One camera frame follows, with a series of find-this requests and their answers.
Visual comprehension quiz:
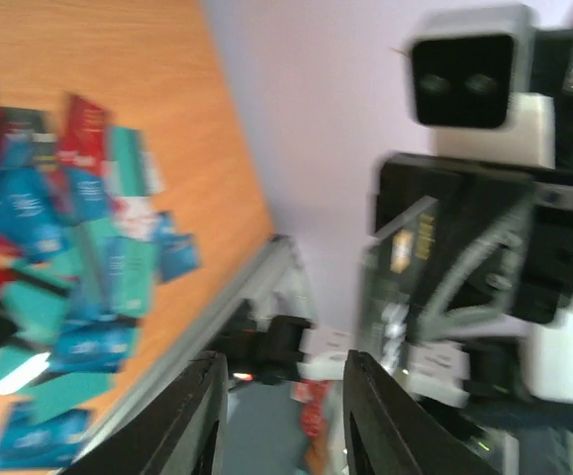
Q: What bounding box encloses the blue card centre top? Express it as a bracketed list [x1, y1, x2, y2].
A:
[0, 167, 70, 262]

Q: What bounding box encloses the teal card with stripe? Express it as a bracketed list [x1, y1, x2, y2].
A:
[0, 268, 74, 344]

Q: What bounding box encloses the red VIP card upper right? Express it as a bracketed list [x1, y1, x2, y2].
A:
[57, 94, 112, 176]

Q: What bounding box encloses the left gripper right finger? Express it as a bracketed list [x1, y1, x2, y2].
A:
[342, 350, 497, 475]

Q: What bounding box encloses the white red card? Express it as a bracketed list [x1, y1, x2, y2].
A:
[111, 196, 161, 241]

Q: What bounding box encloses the blue card bottom left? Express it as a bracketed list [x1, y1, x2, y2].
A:
[0, 402, 92, 471]

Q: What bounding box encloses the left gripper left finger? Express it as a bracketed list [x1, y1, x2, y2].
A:
[64, 351, 229, 475]

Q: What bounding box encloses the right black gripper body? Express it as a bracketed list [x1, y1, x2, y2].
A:
[372, 153, 573, 325]

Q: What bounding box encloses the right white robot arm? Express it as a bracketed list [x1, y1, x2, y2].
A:
[265, 4, 573, 474]

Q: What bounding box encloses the teal card upper right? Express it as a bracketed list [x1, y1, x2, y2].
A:
[107, 126, 165, 197]

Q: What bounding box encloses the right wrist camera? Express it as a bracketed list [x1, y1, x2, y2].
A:
[408, 3, 555, 168]

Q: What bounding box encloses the blue card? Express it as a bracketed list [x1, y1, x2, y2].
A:
[153, 211, 200, 283]
[0, 402, 92, 471]
[0, 167, 70, 262]

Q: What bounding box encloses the blue card right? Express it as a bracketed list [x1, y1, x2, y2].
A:
[153, 211, 200, 283]

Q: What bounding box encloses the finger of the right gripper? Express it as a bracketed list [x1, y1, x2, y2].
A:
[407, 177, 534, 344]

